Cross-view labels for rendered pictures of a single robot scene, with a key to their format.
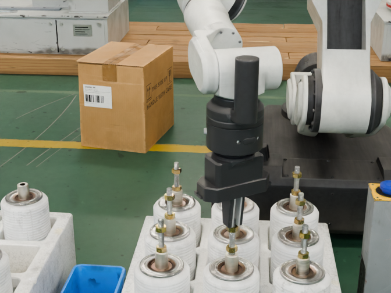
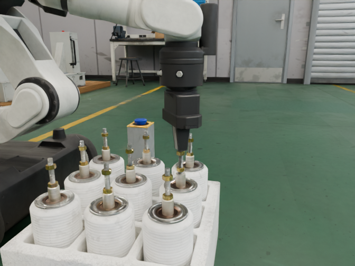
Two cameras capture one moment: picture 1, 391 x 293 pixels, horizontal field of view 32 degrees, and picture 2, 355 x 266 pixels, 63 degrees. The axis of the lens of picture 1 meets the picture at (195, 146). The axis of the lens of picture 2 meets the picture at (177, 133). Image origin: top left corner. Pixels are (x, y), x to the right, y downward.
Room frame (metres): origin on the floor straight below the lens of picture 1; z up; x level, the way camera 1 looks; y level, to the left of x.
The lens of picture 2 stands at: (0.90, 0.53, 0.54)
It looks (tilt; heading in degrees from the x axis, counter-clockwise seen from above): 16 degrees down; 277
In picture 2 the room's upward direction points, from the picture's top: straight up
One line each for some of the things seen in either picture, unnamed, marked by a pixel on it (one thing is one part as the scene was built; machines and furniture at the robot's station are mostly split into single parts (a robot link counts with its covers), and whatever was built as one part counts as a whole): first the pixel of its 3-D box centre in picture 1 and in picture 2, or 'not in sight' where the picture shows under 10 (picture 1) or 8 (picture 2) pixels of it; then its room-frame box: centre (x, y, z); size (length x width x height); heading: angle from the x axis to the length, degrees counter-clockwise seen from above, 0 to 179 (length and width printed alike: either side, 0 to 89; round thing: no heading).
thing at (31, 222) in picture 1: (28, 236); not in sight; (1.25, 0.35, 0.16); 0.10 x 0.10 x 0.18
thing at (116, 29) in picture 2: not in sight; (118, 31); (2.55, -4.45, 0.87); 0.41 x 0.17 x 0.25; 85
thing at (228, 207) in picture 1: (226, 208); (183, 137); (0.97, -0.05, 0.37); 0.03 x 0.02 x 0.06; 28
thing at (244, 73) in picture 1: (243, 87); (187, 35); (0.96, -0.07, 0.57); 0.11 x 0.11 x 0.11; 13
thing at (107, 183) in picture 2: (169, 207); (107, 181); (1.10, 0.05, 0.30); 0.01 x 0.01 x 0.08
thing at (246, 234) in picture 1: (233, 233); (131, 180); (1.09, -0.07, 0.25); 0.08 x 0.08 x 0.01
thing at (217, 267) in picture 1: (231, 268); (180, 185); (0.98, -0.06, 0.25); 0.08 x 0.08 x 0.01
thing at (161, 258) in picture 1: (161, 258); (167, 206); (0.99, 0.06, 0.26); 0.02 x 0.02 x 0.03
